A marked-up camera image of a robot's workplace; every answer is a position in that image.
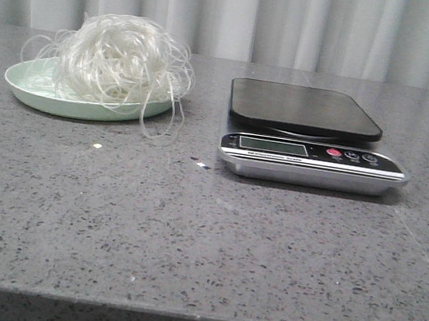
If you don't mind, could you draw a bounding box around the light green round plate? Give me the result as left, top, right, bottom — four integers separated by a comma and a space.
5, 57, 172, 121

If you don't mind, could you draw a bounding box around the black silver kitchen scale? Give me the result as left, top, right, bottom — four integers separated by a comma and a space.
217, 77, 409, 196

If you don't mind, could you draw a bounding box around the white vermicelli noodle bundle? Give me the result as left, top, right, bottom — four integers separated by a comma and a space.
34, 14, 195, 140

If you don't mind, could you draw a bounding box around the white pleated curtain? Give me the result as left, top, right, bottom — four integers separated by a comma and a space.
0, 0, 429, 89

